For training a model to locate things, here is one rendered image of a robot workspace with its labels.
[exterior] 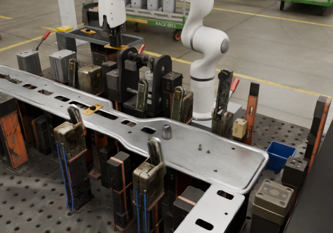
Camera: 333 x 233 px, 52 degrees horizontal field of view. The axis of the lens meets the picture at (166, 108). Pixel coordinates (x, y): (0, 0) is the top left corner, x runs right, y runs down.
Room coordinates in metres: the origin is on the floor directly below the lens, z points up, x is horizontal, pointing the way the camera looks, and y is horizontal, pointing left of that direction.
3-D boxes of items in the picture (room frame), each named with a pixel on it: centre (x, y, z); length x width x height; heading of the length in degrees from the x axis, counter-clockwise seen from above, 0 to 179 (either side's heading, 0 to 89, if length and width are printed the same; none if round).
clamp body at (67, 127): (0.96, 0.33, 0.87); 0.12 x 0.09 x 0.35; 147
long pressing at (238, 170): (1.15, 0.30, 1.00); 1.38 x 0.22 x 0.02; 57
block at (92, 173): (1.15, 0.28, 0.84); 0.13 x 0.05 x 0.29; 147
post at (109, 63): (1.37, 0.25, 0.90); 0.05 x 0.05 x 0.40; 57
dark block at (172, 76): (1.20, -0.02, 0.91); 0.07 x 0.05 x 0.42; 147
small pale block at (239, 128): (0.95, -0.24, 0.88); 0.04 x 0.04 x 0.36; 57
